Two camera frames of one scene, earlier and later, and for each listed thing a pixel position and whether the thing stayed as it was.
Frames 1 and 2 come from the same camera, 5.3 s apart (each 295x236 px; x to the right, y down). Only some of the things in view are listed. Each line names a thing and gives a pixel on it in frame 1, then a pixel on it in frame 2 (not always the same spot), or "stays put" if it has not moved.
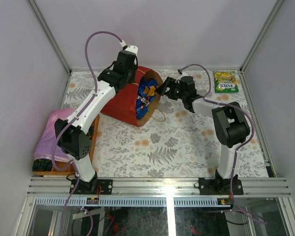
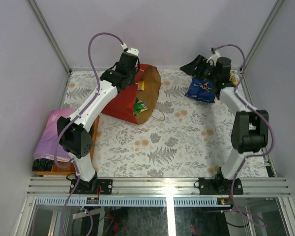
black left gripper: [132, 74] stays put
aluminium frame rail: [157, 187] stays put
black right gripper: [170, 83] → [199, 63]
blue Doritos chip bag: [146, 93] → [201, 89]
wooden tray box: [72, 171] stays put
